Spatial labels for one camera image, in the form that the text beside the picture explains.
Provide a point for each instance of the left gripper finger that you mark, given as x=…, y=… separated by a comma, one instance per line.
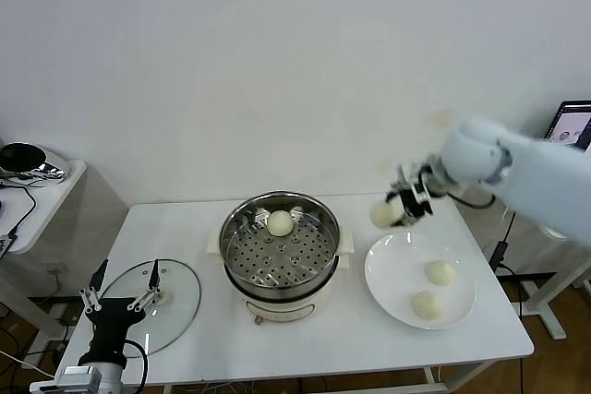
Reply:
x=98, y=276
x=153, y=276

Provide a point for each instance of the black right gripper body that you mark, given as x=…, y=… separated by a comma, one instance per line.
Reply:
x=418, y=179

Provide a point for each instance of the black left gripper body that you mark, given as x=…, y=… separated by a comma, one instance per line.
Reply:
x=111, y=320

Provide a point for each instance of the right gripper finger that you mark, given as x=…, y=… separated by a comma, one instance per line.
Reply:
x=394, y=194
x=415, y=209

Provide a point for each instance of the white steamed baozi bun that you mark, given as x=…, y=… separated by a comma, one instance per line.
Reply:
x=427, y=305
x=440, y=272
x=381, y=215
x=281, y=223

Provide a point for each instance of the round glass pot lid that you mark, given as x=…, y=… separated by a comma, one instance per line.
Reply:
x=180, y=302

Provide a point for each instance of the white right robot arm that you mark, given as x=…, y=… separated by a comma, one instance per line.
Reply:
x=545, y=182

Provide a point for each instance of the stainless steel steamer basket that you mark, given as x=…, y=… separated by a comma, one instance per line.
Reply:
x=277, y=265

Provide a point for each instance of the floor power strip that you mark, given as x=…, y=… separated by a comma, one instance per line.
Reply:
x=69, y=315

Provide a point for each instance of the round white plate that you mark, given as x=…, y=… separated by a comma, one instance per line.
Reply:
x=397, y=274

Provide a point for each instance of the white rounded side table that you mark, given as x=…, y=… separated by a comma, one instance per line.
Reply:
x=46, y=209

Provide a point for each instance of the small grey usb adapter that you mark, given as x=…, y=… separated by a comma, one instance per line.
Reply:
x=5, y=244

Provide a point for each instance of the black and chrome device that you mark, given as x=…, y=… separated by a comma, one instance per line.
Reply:
x=27, y=165

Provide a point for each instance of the cream electric cooking pot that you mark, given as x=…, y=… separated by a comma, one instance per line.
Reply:
x=286, y=308

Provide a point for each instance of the dark grey open laptop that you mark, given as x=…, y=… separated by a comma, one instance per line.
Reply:
x=572, y=122

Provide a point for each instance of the white laptop side table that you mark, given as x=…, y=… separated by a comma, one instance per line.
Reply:
x=556, y=325

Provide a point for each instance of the white wall socket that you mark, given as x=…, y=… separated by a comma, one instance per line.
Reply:
x=57, y=269

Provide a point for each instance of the white table leg frame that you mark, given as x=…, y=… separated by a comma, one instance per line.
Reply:
x=431, y=374

